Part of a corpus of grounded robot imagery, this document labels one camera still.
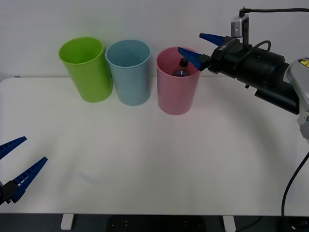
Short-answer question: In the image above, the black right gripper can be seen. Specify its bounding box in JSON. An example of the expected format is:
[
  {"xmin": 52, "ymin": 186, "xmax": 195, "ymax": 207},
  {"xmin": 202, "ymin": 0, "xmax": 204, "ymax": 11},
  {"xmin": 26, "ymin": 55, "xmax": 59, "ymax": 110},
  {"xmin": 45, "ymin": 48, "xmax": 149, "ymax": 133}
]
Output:
[{"xmin": 177, "ymin": 33, "xmax": 252, "ymax": 78}]

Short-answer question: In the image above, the white table leg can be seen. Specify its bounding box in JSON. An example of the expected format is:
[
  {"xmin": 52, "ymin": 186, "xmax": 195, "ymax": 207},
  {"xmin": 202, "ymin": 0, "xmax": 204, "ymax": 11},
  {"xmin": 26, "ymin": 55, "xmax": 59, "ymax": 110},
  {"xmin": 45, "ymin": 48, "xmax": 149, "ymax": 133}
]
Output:
[
  {"xmin": 60, "ymin": 214, "xmax": 74, "ymax": 231},
  {"xmin": 222, "ymin": 215, "xmax": 236, "ymax": 232}
]

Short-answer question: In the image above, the green plastic bin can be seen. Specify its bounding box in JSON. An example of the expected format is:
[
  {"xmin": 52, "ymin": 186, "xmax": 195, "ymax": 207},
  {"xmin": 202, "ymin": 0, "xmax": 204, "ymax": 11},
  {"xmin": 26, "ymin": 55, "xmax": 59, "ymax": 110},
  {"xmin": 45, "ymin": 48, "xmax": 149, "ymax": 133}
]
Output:
[{"xmin": 58, "ymin": 36, "xmax": 113, "ymax": 103}]

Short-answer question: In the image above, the pale blue plastic bin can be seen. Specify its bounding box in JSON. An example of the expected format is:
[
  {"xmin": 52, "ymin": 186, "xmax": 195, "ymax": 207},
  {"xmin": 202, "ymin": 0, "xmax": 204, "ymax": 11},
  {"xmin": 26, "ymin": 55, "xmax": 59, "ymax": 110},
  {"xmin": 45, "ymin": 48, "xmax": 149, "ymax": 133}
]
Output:
[{"xmin": 105, "ymin": 39, "xmax": 151, "ymax": 106}]

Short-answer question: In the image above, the black cable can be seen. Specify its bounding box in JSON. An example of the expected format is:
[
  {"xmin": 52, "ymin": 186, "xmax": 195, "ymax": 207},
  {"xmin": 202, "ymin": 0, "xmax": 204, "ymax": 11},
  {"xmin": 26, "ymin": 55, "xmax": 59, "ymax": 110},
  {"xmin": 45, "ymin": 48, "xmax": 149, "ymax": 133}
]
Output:
[{"xmin": 281, "ymin": 151, "xmax": 309, "ymax": 218}]

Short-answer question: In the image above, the pink plastic bin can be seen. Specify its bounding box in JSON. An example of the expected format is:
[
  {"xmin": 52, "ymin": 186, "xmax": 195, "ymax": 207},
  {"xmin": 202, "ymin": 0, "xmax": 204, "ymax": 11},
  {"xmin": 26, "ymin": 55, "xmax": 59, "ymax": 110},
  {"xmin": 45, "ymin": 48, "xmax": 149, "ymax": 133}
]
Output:
[{"xmin": 155, "ymin": 46, "xmax": 204, "ymax": 116}]

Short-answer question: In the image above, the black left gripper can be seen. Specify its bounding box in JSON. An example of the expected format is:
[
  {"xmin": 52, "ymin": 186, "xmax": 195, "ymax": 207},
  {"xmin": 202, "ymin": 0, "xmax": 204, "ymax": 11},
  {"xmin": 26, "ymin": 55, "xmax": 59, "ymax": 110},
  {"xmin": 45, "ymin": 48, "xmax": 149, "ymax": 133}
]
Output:
[{"xmin": 0, "ymin": 136, "xmax": 48, "ymax": 206}]

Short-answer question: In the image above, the dark plastic bottle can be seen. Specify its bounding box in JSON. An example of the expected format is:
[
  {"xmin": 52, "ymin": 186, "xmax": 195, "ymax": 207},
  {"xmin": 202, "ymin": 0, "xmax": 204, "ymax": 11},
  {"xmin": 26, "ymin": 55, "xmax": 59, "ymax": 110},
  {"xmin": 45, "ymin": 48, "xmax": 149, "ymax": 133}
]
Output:
[{"xmin": 172, "ymin": 58, "xmax": 192, "ymax": 78}]

